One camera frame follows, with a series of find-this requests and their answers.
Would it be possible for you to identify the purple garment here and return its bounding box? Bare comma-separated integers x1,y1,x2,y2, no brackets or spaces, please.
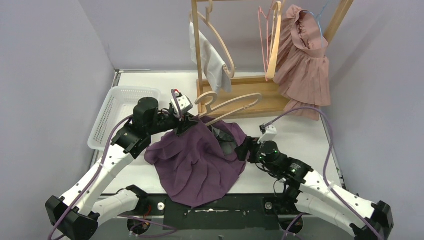
144,116,247,208

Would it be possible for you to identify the white skirt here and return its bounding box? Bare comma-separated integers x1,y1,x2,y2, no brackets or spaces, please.
199,32,232,93

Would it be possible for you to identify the pink garment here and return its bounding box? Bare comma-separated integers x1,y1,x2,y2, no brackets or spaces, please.
273,5,331,121

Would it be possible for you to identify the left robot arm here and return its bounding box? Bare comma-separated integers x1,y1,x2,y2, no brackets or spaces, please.
45,95,193,240

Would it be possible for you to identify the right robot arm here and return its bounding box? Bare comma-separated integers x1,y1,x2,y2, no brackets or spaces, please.
235,137,394,240

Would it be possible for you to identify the wooden hanger rack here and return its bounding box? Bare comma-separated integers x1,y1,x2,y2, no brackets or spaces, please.
190,0,352,118

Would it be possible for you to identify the thick wooden hanger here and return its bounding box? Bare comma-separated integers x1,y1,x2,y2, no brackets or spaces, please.
265,0,286,80

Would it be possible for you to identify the white plastic basket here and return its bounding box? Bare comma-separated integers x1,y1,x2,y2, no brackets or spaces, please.
87,86,161,152

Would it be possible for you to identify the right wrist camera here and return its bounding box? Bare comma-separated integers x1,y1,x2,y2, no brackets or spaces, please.
258,124,278,144

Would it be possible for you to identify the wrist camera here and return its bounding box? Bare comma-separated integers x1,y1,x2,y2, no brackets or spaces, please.
258,124,278,144
170,89,193,119

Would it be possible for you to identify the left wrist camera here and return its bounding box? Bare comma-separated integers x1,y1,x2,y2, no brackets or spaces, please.
170,89,193,119

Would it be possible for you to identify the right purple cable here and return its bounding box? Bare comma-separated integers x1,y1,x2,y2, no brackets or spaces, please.
261,106,385,240

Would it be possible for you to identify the purple cable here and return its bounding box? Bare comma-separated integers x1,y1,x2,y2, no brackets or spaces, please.
261,106,385,240
47,89,184,240

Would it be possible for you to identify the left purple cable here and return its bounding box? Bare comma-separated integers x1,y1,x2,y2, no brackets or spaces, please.
47,89,184,240

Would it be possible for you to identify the pink wire hanger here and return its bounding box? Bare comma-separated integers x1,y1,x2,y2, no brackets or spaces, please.
257,0,275,82

